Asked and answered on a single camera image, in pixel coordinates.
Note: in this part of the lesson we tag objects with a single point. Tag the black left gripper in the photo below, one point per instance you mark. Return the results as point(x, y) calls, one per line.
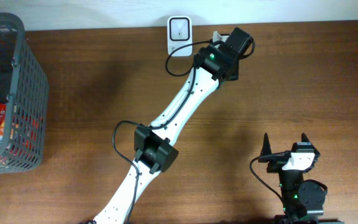
point(236, 74)

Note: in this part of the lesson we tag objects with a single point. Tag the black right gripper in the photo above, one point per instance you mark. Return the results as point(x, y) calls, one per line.
point(275, 163)

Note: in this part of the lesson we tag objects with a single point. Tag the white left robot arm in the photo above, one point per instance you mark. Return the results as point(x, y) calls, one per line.
point(217, 61)

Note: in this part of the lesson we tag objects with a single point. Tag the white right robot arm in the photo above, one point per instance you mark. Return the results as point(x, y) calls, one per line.
point(302, 199)

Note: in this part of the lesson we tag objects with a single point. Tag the white barcode scanner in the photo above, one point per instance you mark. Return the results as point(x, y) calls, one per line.
point(179, 32)

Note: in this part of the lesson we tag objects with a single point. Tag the grey plastic basket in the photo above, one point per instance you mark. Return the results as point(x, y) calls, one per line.
point(24, 90)

